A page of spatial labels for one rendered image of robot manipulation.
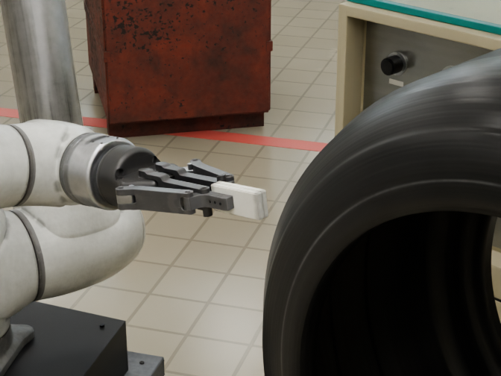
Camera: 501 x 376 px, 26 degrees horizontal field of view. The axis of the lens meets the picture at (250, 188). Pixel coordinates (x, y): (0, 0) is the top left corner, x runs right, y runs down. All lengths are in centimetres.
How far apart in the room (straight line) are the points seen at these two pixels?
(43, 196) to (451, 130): 66
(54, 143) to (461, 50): 73
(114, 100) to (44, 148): 329
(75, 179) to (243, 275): 233
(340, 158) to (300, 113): 414
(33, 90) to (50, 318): 41
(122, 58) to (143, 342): 164
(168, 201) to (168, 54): 342
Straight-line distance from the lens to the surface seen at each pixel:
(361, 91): 193
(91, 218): 176
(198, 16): 456
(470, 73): 85
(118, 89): 460
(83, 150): 131
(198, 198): 117
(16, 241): 171
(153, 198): 119
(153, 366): 197
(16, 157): 130
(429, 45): 181
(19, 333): 185
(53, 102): 175
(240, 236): 386
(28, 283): 173
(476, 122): 80
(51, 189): 134
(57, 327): 190
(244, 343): 325
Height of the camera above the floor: 173
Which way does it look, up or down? 24 degrees down
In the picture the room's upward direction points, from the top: straight up
